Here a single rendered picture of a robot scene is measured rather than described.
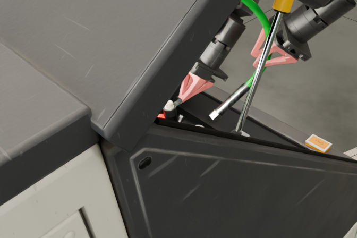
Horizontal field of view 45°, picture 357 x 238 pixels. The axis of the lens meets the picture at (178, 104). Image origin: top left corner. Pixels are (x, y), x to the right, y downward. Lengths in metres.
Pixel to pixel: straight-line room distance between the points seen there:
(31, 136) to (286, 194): 0.43
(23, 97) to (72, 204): 0.09
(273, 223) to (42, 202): 0.41
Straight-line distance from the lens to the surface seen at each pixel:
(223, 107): 0.85
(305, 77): 2.86
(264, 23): 0.79
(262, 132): 1.10
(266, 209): 0.61
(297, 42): 0.78
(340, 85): 2.82
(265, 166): 0.54
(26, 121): 0.30
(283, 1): 0.47
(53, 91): 0.32
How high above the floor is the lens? 1.68
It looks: 39 degrees down
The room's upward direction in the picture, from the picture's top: 8 degrees counter-clockwise
